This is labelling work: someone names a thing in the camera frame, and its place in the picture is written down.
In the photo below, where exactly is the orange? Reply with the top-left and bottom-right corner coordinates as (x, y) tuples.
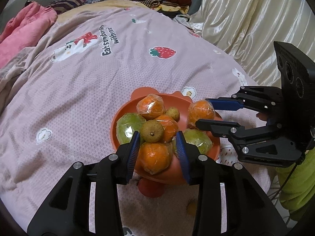
(136, 141), (173, 176)
(155, 114), (179, 143)
(136, 93), (165, 120)
(187, 99), (216, 129)

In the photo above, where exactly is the grey-blue cloth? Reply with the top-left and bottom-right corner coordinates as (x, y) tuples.
(189, 0), (203, 18)

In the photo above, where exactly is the dark striped cloth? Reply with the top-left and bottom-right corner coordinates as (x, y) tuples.
(45, 0), (86, 13)

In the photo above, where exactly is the crumpled patterned cloth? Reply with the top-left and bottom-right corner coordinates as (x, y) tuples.
(172, 12), (203, 38)

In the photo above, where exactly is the cream satin curtain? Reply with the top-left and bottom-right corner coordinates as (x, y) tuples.
(187, 0), (315, 89)

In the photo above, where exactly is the pink strawberry printed duvet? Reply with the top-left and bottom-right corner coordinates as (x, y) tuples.
(0, 6), (278, 236)

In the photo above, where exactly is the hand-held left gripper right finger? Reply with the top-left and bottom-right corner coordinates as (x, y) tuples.
(175, 130), (288, 236)

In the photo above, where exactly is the beige bed sheet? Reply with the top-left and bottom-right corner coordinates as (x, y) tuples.
(57, 0), (148, 22)

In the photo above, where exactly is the brown kiwi large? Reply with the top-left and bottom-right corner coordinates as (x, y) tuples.
(140, 120), (164, 143)

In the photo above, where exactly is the black cable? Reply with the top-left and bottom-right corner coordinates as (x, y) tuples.
(269, 152), (307, 199)

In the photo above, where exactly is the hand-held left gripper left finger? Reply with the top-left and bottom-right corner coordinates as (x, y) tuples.
(27, 130), (141, 236)

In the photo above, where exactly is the green citrus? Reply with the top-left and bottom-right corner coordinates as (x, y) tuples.
(172, 128), (213, 155)
(116, 112), (145, 145)

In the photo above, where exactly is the terracotta bear-shaped plate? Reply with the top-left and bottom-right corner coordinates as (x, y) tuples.
(110, 87), (223, 198)

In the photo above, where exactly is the person's right forearm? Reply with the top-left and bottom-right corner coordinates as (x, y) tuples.
(274, 150), (315, 224)

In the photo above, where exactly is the pink fleece blanket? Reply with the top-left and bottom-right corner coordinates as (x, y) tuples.
(0, 2), (58, 68)

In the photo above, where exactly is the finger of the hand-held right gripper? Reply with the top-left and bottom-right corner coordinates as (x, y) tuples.
(205, 86), (283, 113)
(195, 118), (281, 148)

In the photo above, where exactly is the small brown longan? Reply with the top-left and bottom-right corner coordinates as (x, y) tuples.
(165, 107), (180, 121)

